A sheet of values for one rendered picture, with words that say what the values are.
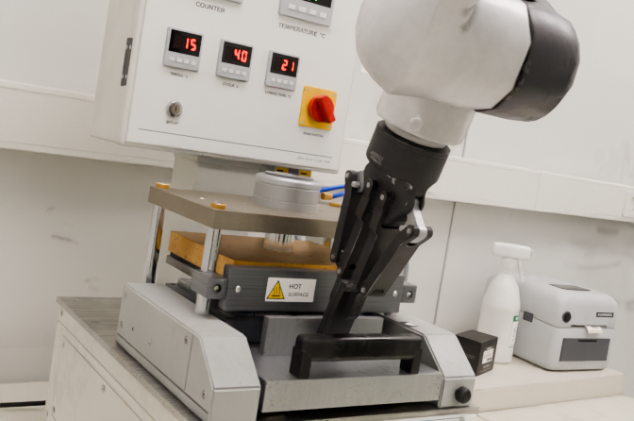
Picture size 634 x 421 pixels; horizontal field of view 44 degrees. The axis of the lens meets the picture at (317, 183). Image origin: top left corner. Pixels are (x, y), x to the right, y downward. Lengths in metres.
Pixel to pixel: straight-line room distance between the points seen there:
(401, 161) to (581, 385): 1.11
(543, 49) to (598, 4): 1.55
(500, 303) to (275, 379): 1.00
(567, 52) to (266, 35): 0.51
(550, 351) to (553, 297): 0.11
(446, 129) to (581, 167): 1.47
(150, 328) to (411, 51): 0.43
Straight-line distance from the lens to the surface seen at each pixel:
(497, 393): 1.54
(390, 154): 0.72
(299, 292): 0.83
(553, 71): 0.63
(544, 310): 1.73
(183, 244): 0.92
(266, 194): 0.89
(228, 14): 1.02
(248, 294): 0.80
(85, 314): 1.04
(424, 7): 0.56
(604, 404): 1.78
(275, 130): 1.05
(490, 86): 0.60
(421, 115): 0.70
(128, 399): 0.87
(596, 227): 2.27
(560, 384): 1.69
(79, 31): 1.29
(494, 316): 1.68
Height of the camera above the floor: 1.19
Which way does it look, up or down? 3 degrees down
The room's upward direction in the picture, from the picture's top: 9 degrees clockwise
